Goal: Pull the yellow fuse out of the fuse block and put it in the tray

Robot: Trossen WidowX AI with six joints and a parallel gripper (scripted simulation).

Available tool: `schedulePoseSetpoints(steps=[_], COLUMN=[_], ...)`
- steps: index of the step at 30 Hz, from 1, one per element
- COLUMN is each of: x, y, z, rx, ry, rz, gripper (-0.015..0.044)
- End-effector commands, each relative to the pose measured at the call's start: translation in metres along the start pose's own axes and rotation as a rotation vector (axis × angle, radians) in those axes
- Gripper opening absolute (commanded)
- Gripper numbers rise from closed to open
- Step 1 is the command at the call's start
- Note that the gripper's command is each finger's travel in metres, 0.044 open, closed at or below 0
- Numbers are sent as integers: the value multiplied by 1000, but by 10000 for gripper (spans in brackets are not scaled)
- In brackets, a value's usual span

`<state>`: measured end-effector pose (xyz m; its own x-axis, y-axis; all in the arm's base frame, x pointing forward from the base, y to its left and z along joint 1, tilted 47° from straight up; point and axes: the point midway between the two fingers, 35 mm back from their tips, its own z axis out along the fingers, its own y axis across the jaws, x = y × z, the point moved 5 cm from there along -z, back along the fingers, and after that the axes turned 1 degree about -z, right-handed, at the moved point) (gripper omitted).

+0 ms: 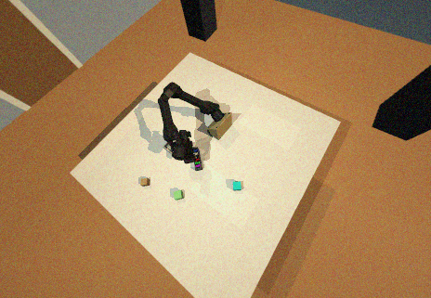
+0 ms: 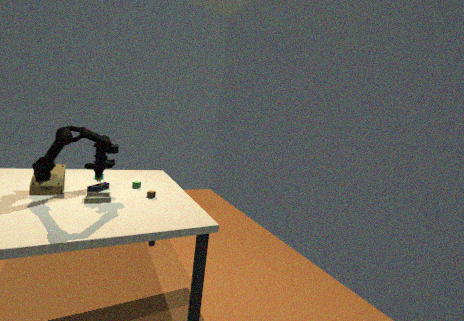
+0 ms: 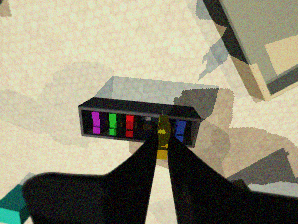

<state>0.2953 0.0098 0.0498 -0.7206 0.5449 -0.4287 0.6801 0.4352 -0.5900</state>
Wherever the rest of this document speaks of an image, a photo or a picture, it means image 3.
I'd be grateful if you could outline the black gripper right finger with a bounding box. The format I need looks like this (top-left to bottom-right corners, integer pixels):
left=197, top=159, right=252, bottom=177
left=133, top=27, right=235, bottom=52
left=168, top=136, right=298, bottom=224

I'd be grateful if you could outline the beige shallow tray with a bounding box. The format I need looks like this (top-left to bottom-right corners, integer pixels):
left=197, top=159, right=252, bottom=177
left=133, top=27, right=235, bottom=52
left=203, top=0, right=298, bottom=102

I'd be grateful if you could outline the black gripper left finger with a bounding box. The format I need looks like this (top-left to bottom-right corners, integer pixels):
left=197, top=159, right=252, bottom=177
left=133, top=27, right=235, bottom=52
left=22, top=134, right=158, bottom=224

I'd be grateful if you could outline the yellow fuse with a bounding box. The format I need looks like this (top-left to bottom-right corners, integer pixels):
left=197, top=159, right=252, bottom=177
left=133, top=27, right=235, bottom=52
left=157, top=110, right=171, bottom=160

